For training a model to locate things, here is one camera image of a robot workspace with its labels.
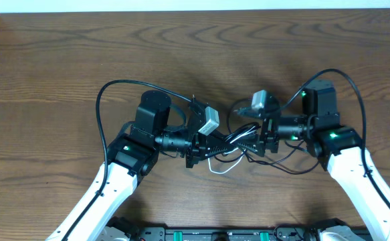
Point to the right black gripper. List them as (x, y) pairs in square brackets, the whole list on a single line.
[(268, 131)]

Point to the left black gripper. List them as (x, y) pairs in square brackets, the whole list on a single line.
[(193, 144)]

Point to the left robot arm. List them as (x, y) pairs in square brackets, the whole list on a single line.
[(132, 155)]

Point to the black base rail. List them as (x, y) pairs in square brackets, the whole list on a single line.
[(333, 229)]

